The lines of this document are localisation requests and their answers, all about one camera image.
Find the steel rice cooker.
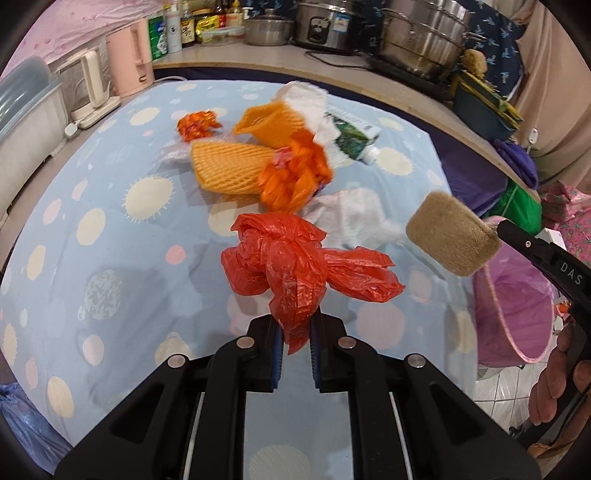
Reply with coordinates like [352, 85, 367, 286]
[294, 0, 386, 54]

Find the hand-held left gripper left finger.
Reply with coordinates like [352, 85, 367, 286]
[54, 316, 283, 480]

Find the green drink carton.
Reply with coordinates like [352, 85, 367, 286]
[323, 104, 383, 165]

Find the green plastic bag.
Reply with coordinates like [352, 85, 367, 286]
[480, 178, 543, 236]

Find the beige curtain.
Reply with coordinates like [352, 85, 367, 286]
[508, 0, 591, 190]

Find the yellow snack packet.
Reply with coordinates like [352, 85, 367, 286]
[194, 14, 221, 44]

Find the red plastic bag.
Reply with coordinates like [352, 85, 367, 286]
[221, 213, 406, 355]

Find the purple cloth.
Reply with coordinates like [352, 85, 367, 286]
[492, 138, 540, 188]

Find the dark sauce bottle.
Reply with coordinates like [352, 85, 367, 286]
[180, 0, 197, 48]

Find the blue plastic bag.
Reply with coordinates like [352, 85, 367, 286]
[0, 381, 72, 476]

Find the tan loofah sponge block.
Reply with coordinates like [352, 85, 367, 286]
[405, 191, 502, 278]

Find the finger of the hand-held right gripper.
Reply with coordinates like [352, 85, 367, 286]
[496, 220, 561, 268]

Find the person's right hand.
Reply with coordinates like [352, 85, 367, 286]
[529, 331, 591, 462]

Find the orange printed plastic bag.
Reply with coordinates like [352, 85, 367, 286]
[259, 129, 334, 214]

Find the yellow-orange foam fruit net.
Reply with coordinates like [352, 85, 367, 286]
[191, 141, 278, 198]

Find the dark blue basin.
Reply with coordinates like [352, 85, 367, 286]
[450, 71, 525, 141]

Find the white bottle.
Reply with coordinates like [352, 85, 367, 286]
[165, 4, 183, 54]

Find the white lidded storage box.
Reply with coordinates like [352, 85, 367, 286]
[0, 55, 65, 227]

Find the pink floral cloth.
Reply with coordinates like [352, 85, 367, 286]
[538, 180, 591, 268]

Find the pink waste bin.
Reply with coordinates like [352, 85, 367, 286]
[471, 215, 573, 367]

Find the white crumpled tissue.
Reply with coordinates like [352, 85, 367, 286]
[305, 188, 403, 250]

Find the round loofah scrubber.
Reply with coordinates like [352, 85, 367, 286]
[461, 48, 489, 79]

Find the orange foam fruit net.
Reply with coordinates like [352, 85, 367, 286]
[232, 102, 309, 149]

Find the white electric kettle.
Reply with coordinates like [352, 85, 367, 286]
[55, 48, 122, 130]

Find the black induction cooker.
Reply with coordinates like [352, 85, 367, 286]
[367, 55, 455, 100]

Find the white cardboard box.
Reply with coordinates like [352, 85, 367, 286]
[536, 228, 566, 251]

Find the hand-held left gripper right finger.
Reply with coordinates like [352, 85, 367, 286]
[308, 314, 542, 480]

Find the green canister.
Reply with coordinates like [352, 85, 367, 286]
[148, 11, 170, 62]

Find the small steel pot with lid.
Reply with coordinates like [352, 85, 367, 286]
[243, 14, 296, 47]

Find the clear food container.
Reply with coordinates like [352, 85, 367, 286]
[199, 25, 246, 46]

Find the pink electric kettle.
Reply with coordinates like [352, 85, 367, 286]
[106, 21, 155, 99]

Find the light blue printed blanket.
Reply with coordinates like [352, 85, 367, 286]
[0, 78, 481, 480]

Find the clear plastic bag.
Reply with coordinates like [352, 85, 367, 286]
[157, 133, 232, 165]

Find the large steel steamer pot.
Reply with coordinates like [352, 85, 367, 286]
[376, 0, 485, 81]

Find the small orange crumpled wrapper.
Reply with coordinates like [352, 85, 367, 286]
[177, 110, 223, 142]

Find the dark purple bedsheet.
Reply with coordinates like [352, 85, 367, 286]
[438, 138, 509, 217]

